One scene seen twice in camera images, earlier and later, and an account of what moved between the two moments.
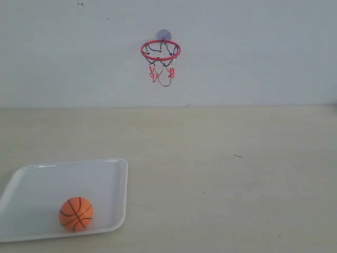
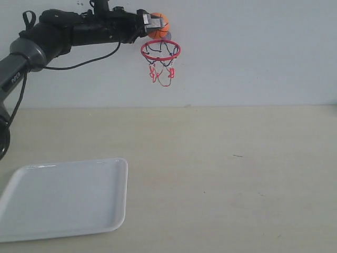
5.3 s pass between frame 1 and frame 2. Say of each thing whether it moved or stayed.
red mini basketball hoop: stayed
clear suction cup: stayed
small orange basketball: moved
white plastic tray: stayed
